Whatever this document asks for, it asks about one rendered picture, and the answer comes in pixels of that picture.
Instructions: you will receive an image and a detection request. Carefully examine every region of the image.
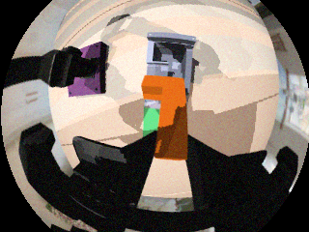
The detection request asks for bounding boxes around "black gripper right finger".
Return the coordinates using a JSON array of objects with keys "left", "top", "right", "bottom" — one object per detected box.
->
[{"left": 185, "top": 135, "right": 267, "bottom": 212}]

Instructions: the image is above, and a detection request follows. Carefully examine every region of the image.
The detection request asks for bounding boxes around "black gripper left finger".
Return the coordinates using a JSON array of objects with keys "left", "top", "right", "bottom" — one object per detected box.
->
[{"left": 72, "top": 130, "right": 157, "bottom": 208}]

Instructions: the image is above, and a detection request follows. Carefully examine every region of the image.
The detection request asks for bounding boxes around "orange l-shaped part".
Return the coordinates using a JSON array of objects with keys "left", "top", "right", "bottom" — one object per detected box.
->
[{"left": 142, "top": 76, "right": 188, "bottom": 161}]

